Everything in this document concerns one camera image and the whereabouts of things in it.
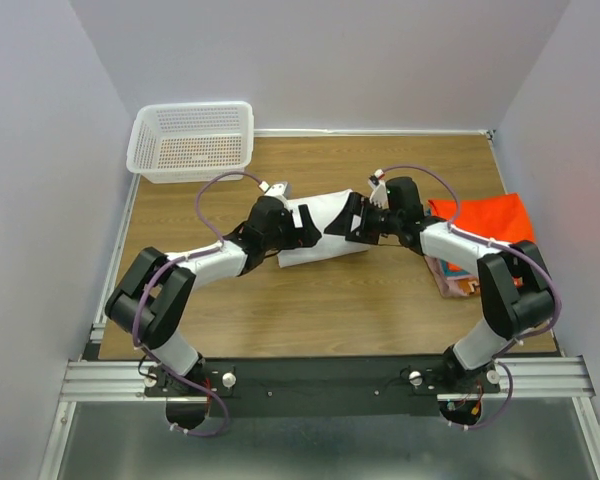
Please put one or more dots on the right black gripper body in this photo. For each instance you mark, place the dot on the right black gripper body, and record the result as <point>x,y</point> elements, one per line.
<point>375,220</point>

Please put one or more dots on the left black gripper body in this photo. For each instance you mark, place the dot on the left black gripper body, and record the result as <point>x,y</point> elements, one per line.
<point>284,237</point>

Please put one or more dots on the white t shirt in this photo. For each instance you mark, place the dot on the white t shirt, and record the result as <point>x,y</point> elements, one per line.
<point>323,210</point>

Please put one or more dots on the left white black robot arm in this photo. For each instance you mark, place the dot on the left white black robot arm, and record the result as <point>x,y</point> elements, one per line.
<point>149,301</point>

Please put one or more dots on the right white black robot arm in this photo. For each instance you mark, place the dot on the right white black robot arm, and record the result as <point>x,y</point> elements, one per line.
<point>517,294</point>

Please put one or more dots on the folded pink printed t shirt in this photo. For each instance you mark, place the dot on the folded pink printed t shirt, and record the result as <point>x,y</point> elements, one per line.
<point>452,287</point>

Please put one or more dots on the folded orange t shirt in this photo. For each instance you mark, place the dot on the folded orange t shirt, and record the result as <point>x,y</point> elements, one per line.
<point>502,217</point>

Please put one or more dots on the white plastic perforated basket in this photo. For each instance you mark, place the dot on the white plastic perforated basket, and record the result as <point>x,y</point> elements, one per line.
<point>190,142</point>

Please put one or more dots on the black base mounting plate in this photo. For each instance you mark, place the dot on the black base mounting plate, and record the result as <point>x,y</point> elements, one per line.
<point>337,386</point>

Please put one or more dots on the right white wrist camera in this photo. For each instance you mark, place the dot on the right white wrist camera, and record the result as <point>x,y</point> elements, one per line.
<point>379,191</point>

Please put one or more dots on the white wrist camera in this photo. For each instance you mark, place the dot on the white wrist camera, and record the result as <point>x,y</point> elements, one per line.
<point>379,191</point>
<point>279,190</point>

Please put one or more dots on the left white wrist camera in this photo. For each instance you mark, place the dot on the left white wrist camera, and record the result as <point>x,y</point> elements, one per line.
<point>279,190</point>

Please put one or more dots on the aluminium back frame rail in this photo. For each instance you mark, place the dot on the aluminium back frame rail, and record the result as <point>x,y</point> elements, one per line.
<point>308,132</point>

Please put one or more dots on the aluminium frame rail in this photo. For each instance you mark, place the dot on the aluminium frame rail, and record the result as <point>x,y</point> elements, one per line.
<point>97,329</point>
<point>308,132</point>
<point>527,377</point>

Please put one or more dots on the aluminium left frame rail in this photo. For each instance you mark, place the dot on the aluminium left frame rail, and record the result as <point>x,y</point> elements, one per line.
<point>97,329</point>

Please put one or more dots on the aluminium front frame rail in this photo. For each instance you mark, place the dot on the aluminium front frame rail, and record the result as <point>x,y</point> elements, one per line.
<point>527,377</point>

